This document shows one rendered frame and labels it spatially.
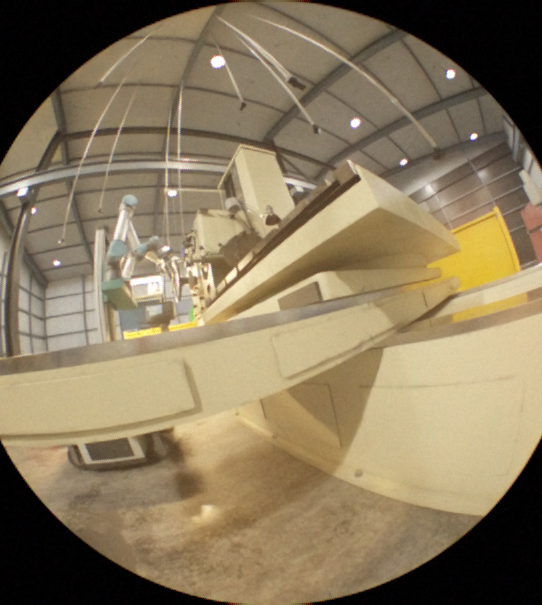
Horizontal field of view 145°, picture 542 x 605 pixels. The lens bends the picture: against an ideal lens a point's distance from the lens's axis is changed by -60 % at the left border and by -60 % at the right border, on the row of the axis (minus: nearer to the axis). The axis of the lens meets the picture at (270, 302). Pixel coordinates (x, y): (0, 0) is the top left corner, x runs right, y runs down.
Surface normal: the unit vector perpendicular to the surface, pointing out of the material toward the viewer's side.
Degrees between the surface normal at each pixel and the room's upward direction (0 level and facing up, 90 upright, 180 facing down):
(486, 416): 90
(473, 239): 90
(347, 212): 90
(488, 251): 90
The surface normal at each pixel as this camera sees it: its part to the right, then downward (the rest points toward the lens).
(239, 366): 0.49, -0.24
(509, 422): -0.84, 0.14
